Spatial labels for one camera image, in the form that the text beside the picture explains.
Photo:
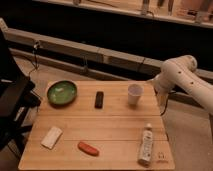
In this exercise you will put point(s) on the black rectangular block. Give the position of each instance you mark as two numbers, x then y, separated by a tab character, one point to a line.
99	99

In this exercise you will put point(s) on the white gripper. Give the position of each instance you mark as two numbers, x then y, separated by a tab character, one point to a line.
162	87

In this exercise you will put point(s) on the white rectangular block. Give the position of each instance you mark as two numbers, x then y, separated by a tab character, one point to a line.
51	137

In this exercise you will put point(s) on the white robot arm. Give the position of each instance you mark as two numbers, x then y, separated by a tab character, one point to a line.
180	71

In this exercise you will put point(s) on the orange oblong toy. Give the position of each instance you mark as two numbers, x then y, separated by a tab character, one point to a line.
88	149

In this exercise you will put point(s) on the white plastic bottle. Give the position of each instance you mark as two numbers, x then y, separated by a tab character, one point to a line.
145	151

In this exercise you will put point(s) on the green bowl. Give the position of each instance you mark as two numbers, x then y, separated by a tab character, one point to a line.
62	93

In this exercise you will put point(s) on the white ceramic cup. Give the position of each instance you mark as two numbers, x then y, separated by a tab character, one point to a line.
134	94

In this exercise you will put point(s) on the black chair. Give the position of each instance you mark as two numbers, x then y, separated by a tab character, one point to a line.
16	98

